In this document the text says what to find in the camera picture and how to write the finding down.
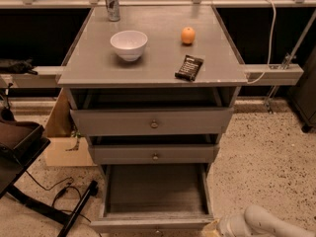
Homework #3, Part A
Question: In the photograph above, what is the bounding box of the metal rail frame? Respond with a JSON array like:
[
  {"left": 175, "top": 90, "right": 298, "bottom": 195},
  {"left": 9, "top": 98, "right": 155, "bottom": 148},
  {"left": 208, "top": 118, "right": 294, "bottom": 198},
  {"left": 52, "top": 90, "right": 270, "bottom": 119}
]
[{"left": 1, "top": 0, "right": 303, "bottom": 109}]

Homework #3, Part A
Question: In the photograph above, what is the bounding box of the white bowl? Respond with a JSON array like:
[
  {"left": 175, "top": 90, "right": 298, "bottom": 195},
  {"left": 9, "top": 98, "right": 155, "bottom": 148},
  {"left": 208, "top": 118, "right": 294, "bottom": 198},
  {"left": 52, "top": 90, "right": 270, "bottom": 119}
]
[{"left": 110, "top": 31, "right": 148, "bottom": 61}]

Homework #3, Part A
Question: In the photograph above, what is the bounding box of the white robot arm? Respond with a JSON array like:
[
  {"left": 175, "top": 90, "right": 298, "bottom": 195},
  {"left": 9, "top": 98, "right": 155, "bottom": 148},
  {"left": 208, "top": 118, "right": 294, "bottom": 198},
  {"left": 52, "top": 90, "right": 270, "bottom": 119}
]
[{"left": 205, "top": 204, "right": 316, "bottom": 237}]

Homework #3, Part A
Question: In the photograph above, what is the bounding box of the cardboard box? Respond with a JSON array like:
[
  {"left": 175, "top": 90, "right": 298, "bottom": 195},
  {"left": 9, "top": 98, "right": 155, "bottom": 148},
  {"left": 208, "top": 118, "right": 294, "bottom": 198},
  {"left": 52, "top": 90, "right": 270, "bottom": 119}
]
[{"left": 44, "top": 90, "right": 94, "bottom": 167}]

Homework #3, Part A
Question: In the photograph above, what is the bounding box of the white hanging cable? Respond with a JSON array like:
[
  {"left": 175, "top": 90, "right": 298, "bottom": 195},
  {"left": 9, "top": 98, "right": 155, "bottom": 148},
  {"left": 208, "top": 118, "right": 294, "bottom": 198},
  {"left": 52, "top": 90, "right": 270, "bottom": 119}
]
[{"left": 246, "top": 0, "right": 277, "bottom": 85}]

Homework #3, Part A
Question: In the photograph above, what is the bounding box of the grey drawer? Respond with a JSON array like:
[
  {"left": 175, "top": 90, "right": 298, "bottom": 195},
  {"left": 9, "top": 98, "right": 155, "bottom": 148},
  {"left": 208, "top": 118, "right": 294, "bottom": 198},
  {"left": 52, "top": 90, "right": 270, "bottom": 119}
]
[
  {"left": 89, "top": 134, "right": 219, "bottom": 164},
  {"left": 91, "top": 163, "right": 214, "bottom": 233},
  {"left": 70, "top": 107, "right": 233, "bottom": 136}
]

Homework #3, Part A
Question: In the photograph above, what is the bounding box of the grey top drawer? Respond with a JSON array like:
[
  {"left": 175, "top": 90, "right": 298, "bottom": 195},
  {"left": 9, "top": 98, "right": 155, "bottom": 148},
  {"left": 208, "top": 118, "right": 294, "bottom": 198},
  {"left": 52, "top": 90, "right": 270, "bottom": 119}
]
[{"left": 70, "top": 107, "right": 233, "bottom": 136}]

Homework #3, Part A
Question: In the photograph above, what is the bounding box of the grey bottom drawer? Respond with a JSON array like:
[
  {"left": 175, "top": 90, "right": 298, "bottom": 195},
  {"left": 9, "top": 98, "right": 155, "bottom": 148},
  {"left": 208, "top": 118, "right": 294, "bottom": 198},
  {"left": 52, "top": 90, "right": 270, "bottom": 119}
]
[{"left": 91, "top": 163, "right": 214, "bottom": 233}]

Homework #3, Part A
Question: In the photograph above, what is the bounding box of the orange fruit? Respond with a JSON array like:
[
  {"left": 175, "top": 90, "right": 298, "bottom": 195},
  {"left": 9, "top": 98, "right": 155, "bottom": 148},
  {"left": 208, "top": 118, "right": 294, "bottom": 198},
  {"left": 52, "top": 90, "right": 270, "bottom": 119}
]
[{"left": 181, "top": 27, "right": 196, "bottom": 44}]

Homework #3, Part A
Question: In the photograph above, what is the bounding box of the silver drink can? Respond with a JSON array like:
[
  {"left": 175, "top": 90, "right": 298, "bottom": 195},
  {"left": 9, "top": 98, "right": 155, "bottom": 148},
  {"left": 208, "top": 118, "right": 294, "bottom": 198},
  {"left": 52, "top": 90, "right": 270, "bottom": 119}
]
[{"left": 105, "top": 0, "right": 120, "bottom": 22}]

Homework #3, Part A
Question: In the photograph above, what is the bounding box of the black chair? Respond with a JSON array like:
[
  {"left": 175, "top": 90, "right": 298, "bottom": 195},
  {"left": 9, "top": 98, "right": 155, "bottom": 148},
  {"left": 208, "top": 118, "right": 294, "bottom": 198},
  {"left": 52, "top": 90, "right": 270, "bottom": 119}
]
[{"left": 0, "top": 108, "right": 98, "bottom": 237}]

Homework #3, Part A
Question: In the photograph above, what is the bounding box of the dark cabinet at right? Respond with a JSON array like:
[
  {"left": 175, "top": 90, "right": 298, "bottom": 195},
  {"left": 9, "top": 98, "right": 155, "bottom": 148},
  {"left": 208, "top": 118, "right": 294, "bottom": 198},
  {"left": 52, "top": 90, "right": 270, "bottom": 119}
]
[{"left": 288, "top": 54, "right": 316, "bottom": 132}]

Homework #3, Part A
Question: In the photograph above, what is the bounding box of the grey drawer cabinet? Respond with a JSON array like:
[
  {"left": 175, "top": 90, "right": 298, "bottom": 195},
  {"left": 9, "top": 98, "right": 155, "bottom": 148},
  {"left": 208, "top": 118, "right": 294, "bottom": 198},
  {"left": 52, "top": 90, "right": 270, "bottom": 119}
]
[{"left": 58, "top": 6, "right": 247, "bottom": 165}]

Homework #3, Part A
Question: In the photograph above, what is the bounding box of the grey middle drawer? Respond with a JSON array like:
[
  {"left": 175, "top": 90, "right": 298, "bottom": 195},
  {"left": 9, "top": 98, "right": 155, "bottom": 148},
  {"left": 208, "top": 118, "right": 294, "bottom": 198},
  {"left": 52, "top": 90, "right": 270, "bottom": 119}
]
[{"left": 89, "top": 134, "right": 219, "bottom": 164}]

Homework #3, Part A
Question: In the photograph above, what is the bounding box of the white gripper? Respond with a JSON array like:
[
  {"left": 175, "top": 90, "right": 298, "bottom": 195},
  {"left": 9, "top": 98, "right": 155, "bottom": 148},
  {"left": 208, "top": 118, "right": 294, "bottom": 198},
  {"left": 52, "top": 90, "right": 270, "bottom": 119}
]
[{"left": 201, "top": 214, "right": 246, "bottom": 237}]

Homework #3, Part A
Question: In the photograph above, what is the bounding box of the black floor cable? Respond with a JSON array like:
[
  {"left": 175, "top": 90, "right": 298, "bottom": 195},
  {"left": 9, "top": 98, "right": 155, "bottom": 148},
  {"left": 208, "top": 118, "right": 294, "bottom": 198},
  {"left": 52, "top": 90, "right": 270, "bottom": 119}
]
[{"left": 25, "top": 170, "right": 103, "bottom": 237}]

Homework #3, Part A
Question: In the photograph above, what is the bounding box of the black snack bar packet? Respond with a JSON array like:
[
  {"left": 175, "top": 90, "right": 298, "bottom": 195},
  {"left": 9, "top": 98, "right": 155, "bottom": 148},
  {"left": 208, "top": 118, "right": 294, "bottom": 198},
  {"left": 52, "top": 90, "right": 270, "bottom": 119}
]
[{"left": 175, "top": 55, "right": 203, "bottom": 82}]

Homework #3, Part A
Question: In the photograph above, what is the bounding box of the black bag on rail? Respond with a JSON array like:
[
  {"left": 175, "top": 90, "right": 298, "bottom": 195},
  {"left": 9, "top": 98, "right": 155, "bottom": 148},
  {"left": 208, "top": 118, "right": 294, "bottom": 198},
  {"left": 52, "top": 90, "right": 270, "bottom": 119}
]
[{"left": 0, "top": 58, "right": 38, "bottom": 75}]

